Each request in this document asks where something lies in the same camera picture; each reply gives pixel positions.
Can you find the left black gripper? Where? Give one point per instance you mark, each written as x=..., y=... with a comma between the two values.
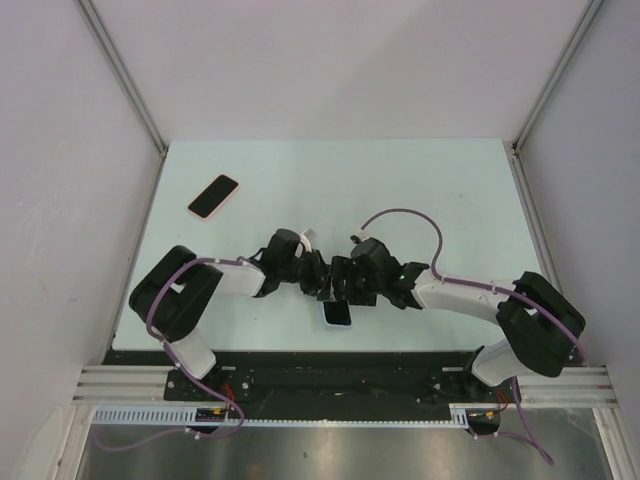
x=319, y=273

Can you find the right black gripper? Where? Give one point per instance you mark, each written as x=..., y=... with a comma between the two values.
x=345, y=267

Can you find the phone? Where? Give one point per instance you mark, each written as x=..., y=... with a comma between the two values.
x=213, y=196
x=337, y=314

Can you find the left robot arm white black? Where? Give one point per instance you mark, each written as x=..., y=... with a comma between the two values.
x=171, y=299

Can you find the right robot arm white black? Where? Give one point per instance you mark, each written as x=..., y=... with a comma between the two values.
x=540, y=326

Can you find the phone in pink case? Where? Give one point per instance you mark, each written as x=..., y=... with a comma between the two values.
x=213, y=196

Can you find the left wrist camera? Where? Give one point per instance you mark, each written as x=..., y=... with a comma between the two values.
x=306, y=239

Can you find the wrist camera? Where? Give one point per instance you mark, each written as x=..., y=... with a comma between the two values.
x=306, y=239
x=358, y=236

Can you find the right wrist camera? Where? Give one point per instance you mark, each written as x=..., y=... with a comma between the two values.
x=358, y=236

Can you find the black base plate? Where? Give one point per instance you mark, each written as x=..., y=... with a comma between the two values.
x=342, y=386

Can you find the right aluminium side rail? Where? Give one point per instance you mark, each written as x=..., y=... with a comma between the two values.
x=533, y=219

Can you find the left aluminium corner post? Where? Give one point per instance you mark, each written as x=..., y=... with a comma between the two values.
x=115, y=61

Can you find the aluminium corner post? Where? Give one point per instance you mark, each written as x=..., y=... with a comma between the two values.
x=568, y=53
x=115, y=61

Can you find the right aluminium corner post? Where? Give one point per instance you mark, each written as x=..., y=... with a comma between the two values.
x=568, y=53

